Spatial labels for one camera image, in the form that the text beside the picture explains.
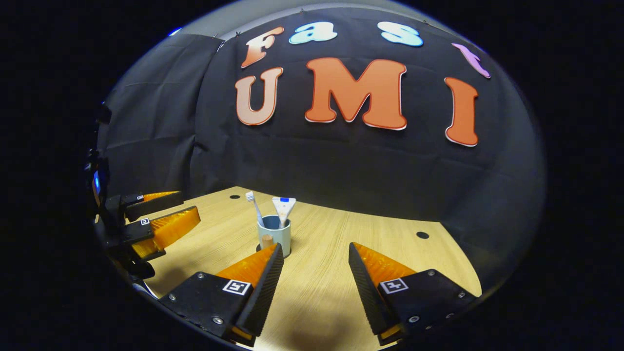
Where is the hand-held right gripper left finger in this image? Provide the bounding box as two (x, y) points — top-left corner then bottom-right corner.
(160, 243), (285, 347)

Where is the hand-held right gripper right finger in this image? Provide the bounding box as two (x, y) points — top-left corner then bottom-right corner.
(348, 242), (478, 346)

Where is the dark brown round coaster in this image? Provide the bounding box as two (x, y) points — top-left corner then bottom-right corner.
(255, 241), (293, 259)

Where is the light blue cup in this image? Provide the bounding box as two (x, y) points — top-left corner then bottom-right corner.
(257, 214), (292, 258)

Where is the white toothbrush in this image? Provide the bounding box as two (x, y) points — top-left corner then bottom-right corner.
(245, 191), (265, 227)

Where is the white toothpaste tube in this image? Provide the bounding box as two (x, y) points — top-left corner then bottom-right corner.
(272, 197), (296, 229)

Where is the wooden desktop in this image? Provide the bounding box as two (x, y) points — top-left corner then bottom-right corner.
(144, 186), (483, 351)

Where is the black backdrop cloth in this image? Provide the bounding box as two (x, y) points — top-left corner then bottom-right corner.
(95, 7), (546, 293)

